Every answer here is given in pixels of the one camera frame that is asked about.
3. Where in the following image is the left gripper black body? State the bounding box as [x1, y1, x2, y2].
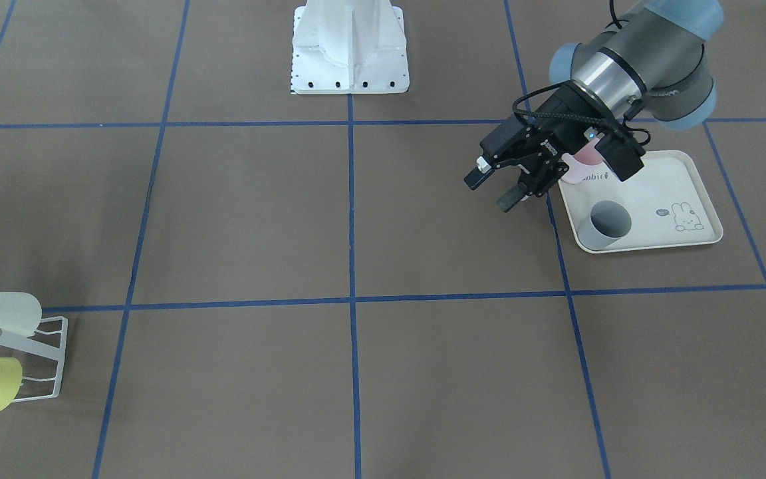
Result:
[479, 81, 623, 198]

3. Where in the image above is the pink plastic cup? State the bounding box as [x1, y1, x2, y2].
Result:
[561, 139, 604, 184]

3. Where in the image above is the white plastic cup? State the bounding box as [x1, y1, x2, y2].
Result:
[0, 292, 42, 337]

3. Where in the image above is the grey plastic cup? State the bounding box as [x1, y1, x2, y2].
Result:
[576, 200, 633, 251]

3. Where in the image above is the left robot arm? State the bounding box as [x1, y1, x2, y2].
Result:
[464, 1, 725, 212]

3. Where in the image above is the white cartoon tray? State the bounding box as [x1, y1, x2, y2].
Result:
[560, 150, 723, 254]

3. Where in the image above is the white wire cup rack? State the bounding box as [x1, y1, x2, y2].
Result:
[0, 317, 69, 404]

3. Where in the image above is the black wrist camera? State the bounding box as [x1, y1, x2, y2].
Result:
[596, 128, 646, 182]

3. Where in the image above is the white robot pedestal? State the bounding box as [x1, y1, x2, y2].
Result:
[290, 1, 410, 95]

